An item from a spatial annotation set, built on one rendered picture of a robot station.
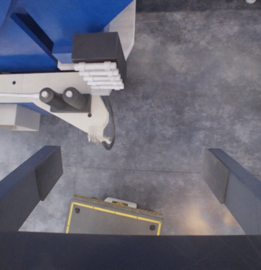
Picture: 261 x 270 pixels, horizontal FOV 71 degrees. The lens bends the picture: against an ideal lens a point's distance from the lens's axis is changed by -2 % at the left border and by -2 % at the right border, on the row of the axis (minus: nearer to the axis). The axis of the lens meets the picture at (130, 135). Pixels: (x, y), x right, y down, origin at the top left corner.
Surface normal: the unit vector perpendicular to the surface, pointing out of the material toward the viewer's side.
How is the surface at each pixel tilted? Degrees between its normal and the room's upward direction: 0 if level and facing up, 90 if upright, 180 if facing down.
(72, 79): 0
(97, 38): 0
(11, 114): 0
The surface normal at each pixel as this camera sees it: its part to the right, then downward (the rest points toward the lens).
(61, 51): -0.11, -0.12
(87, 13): -0.04, 0.99
